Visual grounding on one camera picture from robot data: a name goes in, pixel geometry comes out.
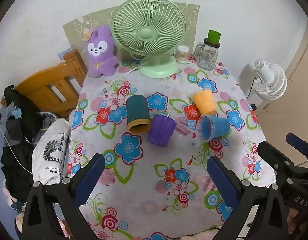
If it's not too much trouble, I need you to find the white printed shirt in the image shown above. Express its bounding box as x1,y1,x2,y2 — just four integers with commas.
31,118,70,185

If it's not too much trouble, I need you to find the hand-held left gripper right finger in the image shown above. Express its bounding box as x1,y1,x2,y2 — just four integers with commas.
206,155,290,240

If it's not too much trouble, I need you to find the blue cup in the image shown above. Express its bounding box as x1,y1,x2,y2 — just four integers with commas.
198,115,231,141

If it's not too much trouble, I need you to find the wooden chair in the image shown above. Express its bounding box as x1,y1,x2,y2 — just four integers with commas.
1,50,88,118

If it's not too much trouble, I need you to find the black fan cable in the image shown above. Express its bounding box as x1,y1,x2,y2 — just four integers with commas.
245,76,258,98

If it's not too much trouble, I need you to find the toothpick holder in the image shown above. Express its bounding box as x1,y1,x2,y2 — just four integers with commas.
175,45,189,63

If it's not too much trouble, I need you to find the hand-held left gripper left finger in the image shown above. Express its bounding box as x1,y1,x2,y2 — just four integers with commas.
21,153,106,240

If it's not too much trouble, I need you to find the white fan cable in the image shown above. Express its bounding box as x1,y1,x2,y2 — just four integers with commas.
110,56,154,83

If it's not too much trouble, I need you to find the white floor fan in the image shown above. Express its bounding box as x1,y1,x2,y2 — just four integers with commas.
252,59,288,110

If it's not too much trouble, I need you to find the glass mug with green lid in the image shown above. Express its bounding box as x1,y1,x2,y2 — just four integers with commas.
194,30,221,71

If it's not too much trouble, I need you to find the purple cup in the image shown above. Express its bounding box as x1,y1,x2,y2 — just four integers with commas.
147,112,178,147

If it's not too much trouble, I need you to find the orange cup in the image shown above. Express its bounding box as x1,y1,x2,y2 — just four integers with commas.
191,87,217,115

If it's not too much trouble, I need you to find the purple plush toy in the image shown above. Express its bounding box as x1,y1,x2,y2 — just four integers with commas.
84,25,119,77

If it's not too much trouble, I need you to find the grey plaid cloth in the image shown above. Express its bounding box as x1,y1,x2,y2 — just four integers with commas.
40,112,58,133

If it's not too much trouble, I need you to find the green desk fan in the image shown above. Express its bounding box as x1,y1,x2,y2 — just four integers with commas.
111,0,186,79

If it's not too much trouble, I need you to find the thin white cable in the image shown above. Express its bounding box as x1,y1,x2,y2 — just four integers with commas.
0,122,34,176

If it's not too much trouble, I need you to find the black jacket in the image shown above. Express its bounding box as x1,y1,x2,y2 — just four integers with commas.
1,85,44,203

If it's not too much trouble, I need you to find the dark teal cup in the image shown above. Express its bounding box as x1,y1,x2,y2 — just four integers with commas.
126,94,151,133

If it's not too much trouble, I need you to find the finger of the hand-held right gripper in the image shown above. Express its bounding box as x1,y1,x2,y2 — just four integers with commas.
257,141,305,177
286,133,308,167

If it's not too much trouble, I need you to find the floral tablecloth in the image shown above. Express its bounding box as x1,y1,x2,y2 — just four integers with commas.
67,60,278,240

